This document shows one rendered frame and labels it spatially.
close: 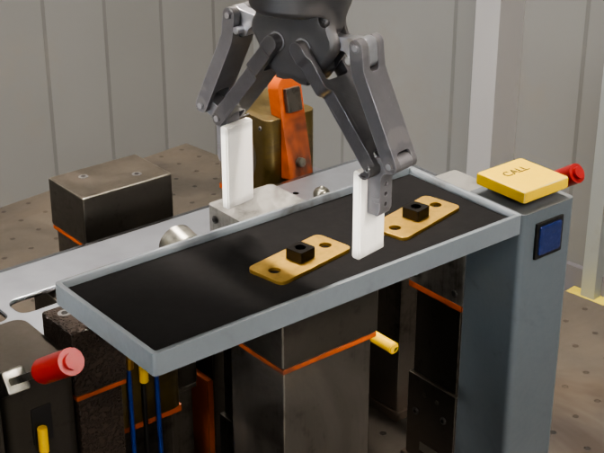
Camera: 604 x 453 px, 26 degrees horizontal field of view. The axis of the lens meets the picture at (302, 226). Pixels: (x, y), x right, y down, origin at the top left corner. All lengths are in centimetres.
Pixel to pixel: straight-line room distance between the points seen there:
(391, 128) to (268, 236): 19
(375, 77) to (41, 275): 57
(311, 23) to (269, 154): 70
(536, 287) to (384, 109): 36
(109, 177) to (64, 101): 214
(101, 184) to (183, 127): 246
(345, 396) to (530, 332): 23
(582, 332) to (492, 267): 70
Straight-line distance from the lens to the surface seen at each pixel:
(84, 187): 152
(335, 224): 110
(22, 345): 110
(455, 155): 364
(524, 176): 121
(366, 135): 94
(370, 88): 92
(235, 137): 104
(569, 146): 340
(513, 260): 120
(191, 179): 237
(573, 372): 181
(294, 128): 163
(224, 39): 101
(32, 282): 138
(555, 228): 121
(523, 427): 130
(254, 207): 125
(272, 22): 97
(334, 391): 108
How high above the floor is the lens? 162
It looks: 25 degrees down
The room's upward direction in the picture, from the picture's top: straight up
